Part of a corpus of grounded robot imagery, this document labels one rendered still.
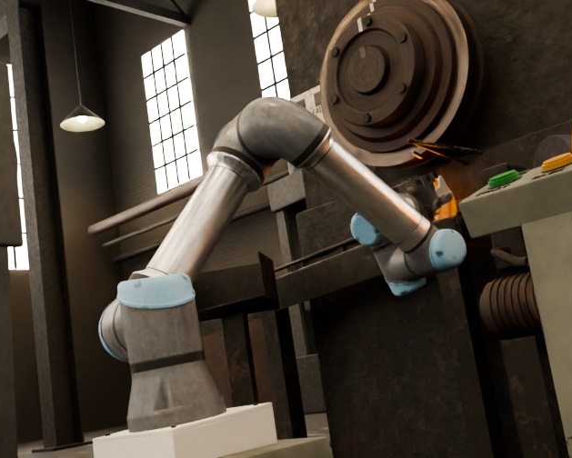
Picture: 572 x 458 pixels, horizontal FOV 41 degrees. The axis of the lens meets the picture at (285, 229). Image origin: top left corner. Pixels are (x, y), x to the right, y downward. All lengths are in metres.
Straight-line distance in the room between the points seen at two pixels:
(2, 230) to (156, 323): 3.10
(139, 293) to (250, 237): 10.01
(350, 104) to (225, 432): 1.09
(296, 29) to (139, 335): 1.53
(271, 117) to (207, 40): 11.01
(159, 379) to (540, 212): 0.59
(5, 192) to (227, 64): 7.94
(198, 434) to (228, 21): 11.12
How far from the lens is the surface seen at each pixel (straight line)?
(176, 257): 1.36
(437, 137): 1.94
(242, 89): 11.59
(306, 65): 2.47
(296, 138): 1.37
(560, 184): 0.95
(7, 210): 4.29
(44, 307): 8.58
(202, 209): 1.40
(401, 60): 1.95
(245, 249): 11.24
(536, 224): 0.98
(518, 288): 1.64
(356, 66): 2.01
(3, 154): 4.38
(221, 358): 4.66
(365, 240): 1.56
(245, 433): 1.20
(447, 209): 1.94
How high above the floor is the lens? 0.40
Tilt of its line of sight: 11 degrees up
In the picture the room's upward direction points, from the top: 9 degrees counter-clockwise
